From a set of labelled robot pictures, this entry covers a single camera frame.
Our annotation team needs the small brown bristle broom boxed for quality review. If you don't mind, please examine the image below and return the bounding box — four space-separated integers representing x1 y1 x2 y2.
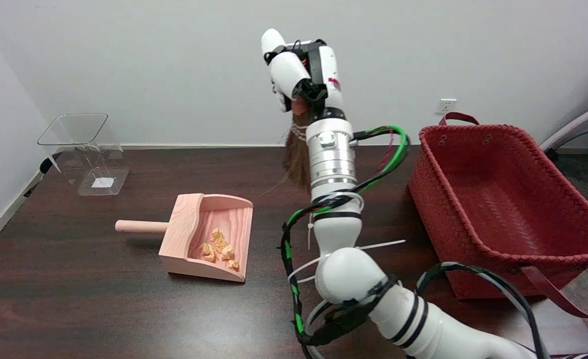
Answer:
280 97 312 194

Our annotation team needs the black strap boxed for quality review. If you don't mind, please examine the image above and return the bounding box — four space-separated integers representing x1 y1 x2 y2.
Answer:
23 152 68 198

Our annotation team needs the white zip tie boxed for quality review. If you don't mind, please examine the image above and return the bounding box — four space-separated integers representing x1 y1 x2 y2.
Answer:
288 255 325 284
358 240 407 250

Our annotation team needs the light wooden dustpan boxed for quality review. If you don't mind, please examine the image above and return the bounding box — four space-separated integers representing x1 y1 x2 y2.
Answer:
115 193 254 283

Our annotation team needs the white curved tube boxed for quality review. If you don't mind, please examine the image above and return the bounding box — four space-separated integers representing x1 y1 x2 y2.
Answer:
540 98 588 151

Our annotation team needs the reddish brown woven basket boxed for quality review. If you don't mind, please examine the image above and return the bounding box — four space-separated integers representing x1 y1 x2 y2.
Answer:
407 112 588 319

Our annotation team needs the green and black cable bundle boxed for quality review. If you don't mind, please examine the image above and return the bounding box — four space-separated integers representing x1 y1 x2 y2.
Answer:
280 125 411 359

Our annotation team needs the clear plastic bin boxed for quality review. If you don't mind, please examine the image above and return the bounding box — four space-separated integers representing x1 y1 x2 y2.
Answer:
37 113 130 196

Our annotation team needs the black curved tube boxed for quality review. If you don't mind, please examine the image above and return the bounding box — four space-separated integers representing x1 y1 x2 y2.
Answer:
545 121 588 161

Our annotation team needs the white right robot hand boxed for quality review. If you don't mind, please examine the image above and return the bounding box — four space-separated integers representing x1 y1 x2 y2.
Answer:
261 28 347 122

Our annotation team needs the black and grey cable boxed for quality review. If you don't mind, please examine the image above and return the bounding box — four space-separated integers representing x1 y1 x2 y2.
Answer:
415 261 550 359

